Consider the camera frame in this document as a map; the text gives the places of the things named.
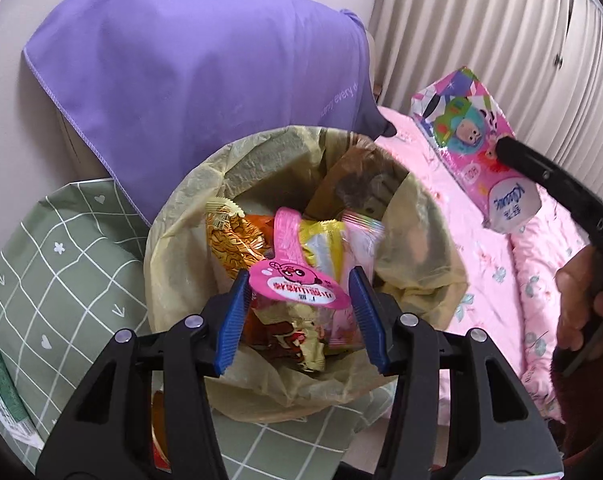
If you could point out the person right hand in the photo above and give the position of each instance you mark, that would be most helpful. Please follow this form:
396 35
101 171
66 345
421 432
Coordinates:
573 282

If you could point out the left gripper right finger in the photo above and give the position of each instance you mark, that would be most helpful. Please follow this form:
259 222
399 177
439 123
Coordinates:
376 314

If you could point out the purple pillow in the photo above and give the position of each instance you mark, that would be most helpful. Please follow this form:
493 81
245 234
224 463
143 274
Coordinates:
153 87

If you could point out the gold red noodle snack packet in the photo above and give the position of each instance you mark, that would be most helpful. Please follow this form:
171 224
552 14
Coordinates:
233 238

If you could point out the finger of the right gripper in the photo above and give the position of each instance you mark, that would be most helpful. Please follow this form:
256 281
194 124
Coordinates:
585 208

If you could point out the yellow trash bag bin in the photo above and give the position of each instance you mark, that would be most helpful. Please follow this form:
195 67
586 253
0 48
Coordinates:
297 209

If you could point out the pink spoon shaped package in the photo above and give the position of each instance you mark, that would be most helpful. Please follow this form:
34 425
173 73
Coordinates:
288 277

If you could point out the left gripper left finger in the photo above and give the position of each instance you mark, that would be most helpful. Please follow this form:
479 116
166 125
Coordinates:
235 305

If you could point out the beige striped curtain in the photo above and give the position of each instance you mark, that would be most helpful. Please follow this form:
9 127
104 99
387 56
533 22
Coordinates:
542 61

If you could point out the red cracker packet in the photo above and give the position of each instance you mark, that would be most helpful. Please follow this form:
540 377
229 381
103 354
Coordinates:
287 332

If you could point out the colourful tissue pack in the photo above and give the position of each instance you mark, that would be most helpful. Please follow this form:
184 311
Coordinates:
463 123

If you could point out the orange plastic bag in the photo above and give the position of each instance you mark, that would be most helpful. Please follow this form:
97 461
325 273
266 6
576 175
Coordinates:
265 224

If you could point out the yellow snack packet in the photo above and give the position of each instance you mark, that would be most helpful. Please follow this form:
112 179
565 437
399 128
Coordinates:
323 246

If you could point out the green white milk carton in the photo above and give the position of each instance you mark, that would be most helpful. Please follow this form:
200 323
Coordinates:
13 415

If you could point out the pink long candy wrapper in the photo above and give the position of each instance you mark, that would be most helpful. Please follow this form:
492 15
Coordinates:
362 237

